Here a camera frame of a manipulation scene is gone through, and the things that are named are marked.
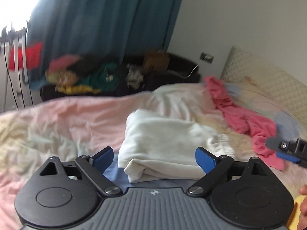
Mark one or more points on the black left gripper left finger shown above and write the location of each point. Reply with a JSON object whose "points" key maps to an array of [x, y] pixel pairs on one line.
{"points": [[93, 167]]}

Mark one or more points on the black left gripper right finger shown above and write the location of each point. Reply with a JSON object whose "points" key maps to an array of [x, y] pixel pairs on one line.
{"points": [[215, 168]]}

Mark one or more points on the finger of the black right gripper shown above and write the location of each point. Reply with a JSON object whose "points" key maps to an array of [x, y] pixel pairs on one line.
{"points": [[293, 151], [276, 144]]}

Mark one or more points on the pile of dark clothes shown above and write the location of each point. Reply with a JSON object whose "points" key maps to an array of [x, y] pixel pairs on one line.
{"points": [[108, 79]]}

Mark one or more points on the person's right hand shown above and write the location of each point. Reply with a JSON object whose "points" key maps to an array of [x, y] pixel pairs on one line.
{"points": [[303, 210]]}

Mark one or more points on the pink fleece blanket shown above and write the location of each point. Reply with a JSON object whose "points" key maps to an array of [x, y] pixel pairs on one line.
{"points": [[245, 122]]}

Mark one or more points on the pastel pillow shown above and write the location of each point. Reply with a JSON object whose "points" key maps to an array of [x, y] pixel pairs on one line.
{"points": [[248, 95]]}

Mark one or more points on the pastel rainbow duvet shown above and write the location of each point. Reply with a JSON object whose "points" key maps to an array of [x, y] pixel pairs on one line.
{"points": [[73, 126]]}

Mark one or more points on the black bedside sofa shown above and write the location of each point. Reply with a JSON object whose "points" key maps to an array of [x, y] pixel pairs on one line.
{"points": [[180, 70]]}

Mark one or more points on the brown paper bag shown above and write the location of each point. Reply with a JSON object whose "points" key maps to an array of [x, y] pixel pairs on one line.
{"points": [[155, 62]]}

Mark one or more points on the red cloth on rack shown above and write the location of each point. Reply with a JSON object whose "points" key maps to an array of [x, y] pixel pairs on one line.
{"points": [[33, 55]]}

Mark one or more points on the white drying rack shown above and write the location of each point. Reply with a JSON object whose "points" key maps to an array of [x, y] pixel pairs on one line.
{"points": [[13, 47]]}

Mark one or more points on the wall power outlet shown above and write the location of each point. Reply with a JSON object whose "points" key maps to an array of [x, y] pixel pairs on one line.
{"points": [[206, 58]]}

